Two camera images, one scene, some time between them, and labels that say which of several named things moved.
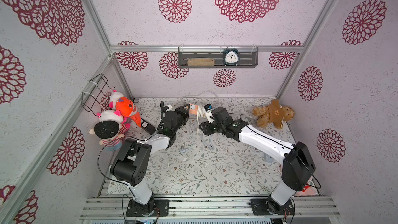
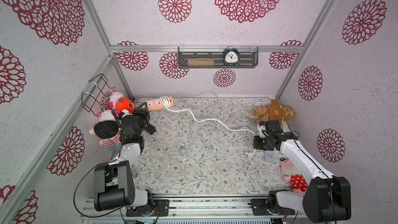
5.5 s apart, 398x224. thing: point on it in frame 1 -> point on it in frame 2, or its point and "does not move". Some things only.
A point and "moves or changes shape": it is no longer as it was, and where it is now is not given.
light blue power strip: (269, 156) does not move
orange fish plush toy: (128, 109) does not move
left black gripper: (184, 112) -> (143, 112)
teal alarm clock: (231, 56) does not move
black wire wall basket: (92, 97) does not move
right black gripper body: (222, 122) -> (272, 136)
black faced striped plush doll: (110, 128) does not move
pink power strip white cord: (197, 110) moves or changes shape
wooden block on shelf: (200, 61) does not move
